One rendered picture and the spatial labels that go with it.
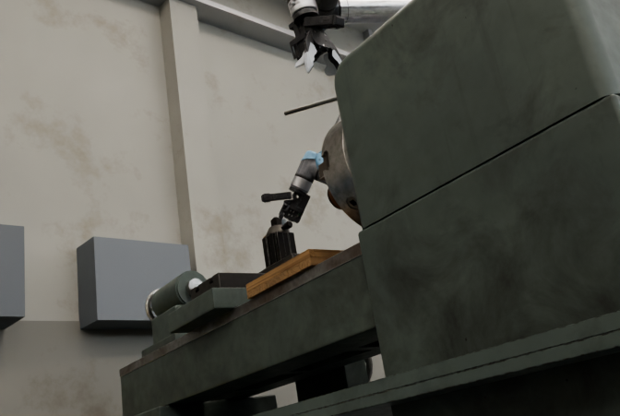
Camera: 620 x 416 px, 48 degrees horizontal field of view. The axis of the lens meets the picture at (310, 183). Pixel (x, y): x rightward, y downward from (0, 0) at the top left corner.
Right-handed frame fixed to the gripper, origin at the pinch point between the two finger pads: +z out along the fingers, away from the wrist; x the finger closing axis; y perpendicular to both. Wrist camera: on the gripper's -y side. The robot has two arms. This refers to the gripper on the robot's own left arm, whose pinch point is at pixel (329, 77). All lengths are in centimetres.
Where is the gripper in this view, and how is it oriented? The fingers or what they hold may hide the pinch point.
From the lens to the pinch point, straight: 182.6
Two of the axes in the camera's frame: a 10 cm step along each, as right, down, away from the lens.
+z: 2.5, 9.2, -3.0
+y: -6.9, 3.9, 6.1
